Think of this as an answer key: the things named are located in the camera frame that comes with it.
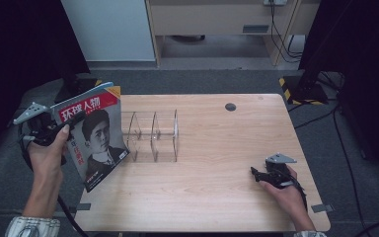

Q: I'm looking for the black curtain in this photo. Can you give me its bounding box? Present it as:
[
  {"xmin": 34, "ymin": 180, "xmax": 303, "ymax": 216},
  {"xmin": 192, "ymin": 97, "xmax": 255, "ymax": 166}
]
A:
[
  {"xmin": 298, "ymin": 0, "xmax": 379, "ymax": 191},
  {"xmin": 0, "ymin": 0, "xmax": 92, "ymax": 169}
]

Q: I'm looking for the person's patterned sleeve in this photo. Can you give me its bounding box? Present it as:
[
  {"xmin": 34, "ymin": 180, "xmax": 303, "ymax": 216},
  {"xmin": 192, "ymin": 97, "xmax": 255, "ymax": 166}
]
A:
[
  {"xmin": 292, "ymin": 230, "xmax": 329, "ymax": 237},
  {"xmin": 4, "ymin": 215, "xmax": 62, "ymax": 237}
]

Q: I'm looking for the black hanging cable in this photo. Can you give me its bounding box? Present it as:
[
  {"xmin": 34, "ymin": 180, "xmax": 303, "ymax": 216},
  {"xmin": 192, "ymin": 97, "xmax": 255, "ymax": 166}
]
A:
[{"xmin": 268, "ymin": 1, "xmax": 305, "ymax": 64}]

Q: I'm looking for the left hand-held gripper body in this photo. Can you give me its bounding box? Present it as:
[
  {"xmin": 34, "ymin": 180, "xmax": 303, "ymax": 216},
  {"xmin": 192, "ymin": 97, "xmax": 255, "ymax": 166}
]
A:
[{"xmin": 12, "ymin": 101, "xmax": 69, "ymax": 148}]

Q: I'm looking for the person's left patterned sleeve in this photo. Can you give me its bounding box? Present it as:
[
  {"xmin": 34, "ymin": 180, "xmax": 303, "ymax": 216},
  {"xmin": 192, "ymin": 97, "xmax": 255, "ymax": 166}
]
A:
[{"xmin": 4, "ymin": 215, "xmax": 62, "ymax": 237}]

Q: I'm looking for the long black floor cable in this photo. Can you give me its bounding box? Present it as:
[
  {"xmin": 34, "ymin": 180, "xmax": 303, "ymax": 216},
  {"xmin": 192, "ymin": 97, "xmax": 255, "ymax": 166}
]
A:
[{"xmin": 332, "ymin": 108, "xmax": 367, "ymax": 231}]

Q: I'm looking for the person's left hand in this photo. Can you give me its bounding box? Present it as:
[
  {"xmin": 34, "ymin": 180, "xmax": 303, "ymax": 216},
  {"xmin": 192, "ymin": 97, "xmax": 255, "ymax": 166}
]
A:
[{"xmin": 27, "ymin": 123, "xmax": 71, "ymax": 181}]

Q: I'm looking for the white cabinet panel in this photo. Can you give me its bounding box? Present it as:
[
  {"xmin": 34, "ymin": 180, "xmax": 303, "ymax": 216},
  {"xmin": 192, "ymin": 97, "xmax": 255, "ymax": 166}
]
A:
[{"xmin": 60, "ymin": 0, "xmax": 156, "ymax": 63}]

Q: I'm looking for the striped stand base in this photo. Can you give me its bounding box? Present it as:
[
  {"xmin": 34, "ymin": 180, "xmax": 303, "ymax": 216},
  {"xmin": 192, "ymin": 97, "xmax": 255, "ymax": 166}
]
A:
[
  {"xmin": 54, "ymin": 77, "xmax": 104, "ymax": 105},
  {"xmin": 278, "ymin": 75, "xmax": 330, "ymax": 107}
]

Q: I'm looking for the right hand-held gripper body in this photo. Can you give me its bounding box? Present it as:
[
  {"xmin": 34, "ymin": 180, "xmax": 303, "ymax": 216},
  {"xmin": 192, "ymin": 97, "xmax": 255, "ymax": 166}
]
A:
[{"xmin": 264, "ymin": 152, "xmax": 298, "ymax": 190}]

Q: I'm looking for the light wooden desk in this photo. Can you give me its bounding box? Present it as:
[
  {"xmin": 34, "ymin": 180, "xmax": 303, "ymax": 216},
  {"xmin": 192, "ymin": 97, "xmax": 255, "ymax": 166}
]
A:
[{"xmin": 144, "ymin": 0, "xmax": 324, "ymax": 68}]

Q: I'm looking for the right hand-held gripper cable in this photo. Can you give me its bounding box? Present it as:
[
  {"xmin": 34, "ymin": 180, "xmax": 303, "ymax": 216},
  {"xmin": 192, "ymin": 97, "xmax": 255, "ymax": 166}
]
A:
[{"xmin": 288, "ymin": 175, "xmax": 309, "ymax": 212}]

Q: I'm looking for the person's right patterned sleeve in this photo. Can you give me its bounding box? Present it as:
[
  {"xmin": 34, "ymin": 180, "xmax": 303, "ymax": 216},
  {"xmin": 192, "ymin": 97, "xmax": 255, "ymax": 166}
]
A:
[{"xmin": 292, "ymin": 230, "xmax": 329, "ymax": 237}]

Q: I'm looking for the magazine with portrait cover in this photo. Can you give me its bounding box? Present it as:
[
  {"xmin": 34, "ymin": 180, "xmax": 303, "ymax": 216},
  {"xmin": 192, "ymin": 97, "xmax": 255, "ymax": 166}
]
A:
[{"xmin": 49, "ymin": 81, "xmax": 131, "ymax": 194}]

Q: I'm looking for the person's right hand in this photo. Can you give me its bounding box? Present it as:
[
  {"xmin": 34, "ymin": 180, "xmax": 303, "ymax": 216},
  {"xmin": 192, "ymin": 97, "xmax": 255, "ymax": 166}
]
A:
[{"xmin": 259, "ymin": 165, "xmax": 308, "ymax": 213}]

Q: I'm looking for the clear acrylic divider rack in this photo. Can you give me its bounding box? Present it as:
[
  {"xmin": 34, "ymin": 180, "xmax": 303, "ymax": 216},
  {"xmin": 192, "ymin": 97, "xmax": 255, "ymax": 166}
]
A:
[{"xmin": 120, "ymin": 109, "xmax": 181, "ymax": 164}]

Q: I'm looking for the curved black floor cable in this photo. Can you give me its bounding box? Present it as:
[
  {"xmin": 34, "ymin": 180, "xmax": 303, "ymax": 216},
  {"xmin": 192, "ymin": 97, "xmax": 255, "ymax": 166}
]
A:
[{"xmin": 354, "ymin": 220, "xmax": 379, "ymax": 237}]

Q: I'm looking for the white power strip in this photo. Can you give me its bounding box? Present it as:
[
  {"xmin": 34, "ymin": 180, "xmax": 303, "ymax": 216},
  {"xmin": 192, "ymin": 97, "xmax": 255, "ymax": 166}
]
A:
[{"xmin": 263, "ymin": 0, "xmax": 289, "ymax": 7}]

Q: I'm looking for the short black floor cable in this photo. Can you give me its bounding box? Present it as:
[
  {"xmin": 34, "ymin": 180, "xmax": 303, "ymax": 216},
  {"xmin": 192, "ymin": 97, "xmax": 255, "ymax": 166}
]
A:
[{"xmin": 293, "ymin": 108, "xmax": 339, "ymax": 130}]

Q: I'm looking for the grey tape strip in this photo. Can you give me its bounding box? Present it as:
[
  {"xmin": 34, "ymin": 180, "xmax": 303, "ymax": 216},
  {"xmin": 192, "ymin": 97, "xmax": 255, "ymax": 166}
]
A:
[
  {"xmin": 310, "ymin": 203, "xmax": 336, "ymax": 214},
  {"xmin": 68, "ymin": 202, "xmax": 92, "ymax": 215}
]

